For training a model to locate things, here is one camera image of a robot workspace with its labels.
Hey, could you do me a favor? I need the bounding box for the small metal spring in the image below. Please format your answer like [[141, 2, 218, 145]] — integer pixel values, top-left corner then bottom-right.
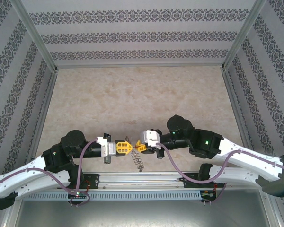
[[124, 135, 145, 173]]

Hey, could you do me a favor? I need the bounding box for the left black usb hub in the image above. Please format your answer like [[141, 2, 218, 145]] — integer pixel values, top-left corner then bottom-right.
[[68, 191, 89, 200]]

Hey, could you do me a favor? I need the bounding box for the grey metal sheet shelf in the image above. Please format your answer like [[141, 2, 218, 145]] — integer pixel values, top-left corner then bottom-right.
[[4, 200, 283, 227]]

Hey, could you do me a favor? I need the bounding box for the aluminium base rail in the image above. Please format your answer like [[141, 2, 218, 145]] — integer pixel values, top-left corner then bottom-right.
[[85, 172, 200, 189]]

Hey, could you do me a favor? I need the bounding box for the aluminium frame side rail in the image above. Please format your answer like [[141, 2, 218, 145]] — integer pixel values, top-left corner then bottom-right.
[[220, 68, 260, 157], [25, 68, 60, 166]]

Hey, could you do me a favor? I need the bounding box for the grey slotted cable duct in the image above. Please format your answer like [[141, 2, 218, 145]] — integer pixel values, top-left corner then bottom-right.
[[20, 190, 219, 202]]

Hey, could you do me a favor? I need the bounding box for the aluminium frame crossbar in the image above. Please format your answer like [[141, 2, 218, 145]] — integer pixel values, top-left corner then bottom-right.
[[53, 61, 226, 70]]

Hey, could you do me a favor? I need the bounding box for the aluminium frame post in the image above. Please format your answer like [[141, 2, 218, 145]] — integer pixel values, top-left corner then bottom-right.
[[222, 0, 267, 71], [9, 0, 59, 71]]

